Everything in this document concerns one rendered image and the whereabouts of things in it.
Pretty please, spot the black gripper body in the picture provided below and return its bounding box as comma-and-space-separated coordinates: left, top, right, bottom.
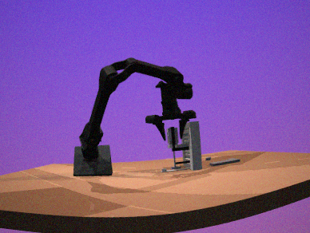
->
145, 97, 197, 124

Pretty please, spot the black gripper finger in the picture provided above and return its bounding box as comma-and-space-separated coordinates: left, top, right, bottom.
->
179, 119, 189, 140
153, 122, 166, 141

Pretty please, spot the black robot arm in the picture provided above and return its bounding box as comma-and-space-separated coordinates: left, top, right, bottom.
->
79, 57, 193, 161

